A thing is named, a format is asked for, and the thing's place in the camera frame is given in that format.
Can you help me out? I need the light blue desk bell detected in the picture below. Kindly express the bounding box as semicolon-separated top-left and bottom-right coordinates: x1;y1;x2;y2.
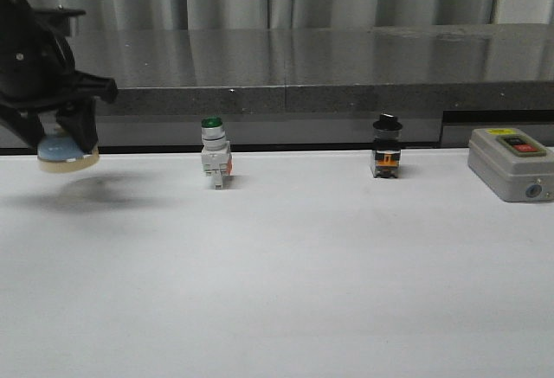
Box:
37;125;100;173

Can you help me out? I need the grey push button box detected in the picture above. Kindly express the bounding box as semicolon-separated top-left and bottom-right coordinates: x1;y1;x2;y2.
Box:
467;128;553;202

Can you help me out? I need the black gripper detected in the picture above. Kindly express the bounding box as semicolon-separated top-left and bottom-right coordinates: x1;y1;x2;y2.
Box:
1;0;118;152

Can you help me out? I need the black rotary selector switch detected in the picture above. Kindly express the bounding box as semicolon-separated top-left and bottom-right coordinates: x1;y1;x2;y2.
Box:
370;113;403;178

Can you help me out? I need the green pushbutton switch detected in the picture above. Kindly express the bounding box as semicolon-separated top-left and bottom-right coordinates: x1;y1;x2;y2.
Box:
201;117;232;189

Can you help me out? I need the grey stone counter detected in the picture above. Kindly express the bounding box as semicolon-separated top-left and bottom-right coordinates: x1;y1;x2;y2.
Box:
70;24;553;151

